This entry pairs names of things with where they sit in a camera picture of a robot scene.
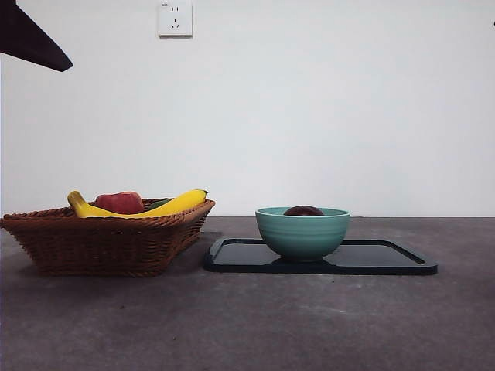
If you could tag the brown wicker basket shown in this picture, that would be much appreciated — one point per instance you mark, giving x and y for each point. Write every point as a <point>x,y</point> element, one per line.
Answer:
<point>100,247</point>

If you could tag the red apple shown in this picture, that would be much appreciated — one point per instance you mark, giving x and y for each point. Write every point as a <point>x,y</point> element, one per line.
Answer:
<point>120,201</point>

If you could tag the teal ribbed bowl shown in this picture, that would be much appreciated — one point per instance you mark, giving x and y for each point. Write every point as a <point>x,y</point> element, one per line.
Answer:
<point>303,239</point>

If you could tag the white wall socket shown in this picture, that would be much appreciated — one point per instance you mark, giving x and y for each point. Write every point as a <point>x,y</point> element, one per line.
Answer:
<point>176,21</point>

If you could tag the dark purple plum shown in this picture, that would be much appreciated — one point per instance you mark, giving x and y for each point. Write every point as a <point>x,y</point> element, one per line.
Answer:
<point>303,211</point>

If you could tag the green avocado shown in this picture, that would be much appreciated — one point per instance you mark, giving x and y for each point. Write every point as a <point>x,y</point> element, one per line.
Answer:
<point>156,203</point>

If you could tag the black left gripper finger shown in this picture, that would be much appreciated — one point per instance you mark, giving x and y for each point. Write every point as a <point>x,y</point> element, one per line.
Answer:
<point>23,35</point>

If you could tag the yellow banana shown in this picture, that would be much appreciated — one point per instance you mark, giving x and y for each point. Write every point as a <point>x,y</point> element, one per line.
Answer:
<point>174,203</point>

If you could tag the black rectangular tray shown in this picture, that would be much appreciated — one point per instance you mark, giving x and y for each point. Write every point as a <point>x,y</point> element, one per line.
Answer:
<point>367,259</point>

